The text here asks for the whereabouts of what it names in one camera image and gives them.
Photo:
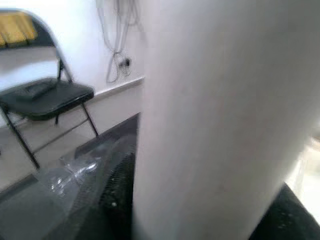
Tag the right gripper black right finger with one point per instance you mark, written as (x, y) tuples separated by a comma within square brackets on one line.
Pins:
[(287, 220)]

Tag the white plastic table leg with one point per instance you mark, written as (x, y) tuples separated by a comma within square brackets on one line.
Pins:
[(212, 112)]

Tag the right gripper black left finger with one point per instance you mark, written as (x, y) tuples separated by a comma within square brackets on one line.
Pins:
[(117, 200)]

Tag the black folding chair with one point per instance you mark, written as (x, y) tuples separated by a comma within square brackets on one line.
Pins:
[(50, 97)]

